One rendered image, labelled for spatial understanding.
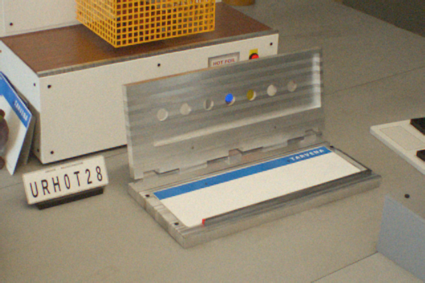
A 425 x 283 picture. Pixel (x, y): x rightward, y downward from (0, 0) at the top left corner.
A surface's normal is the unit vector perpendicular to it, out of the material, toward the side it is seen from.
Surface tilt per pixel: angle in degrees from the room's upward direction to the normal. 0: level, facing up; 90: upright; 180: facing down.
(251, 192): 0
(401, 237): 90
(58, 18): 90
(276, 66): 79
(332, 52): 0
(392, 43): 0
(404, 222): 90
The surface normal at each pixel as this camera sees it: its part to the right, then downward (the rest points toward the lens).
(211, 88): 0.53, 0.23
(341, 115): 0.04, -0.88
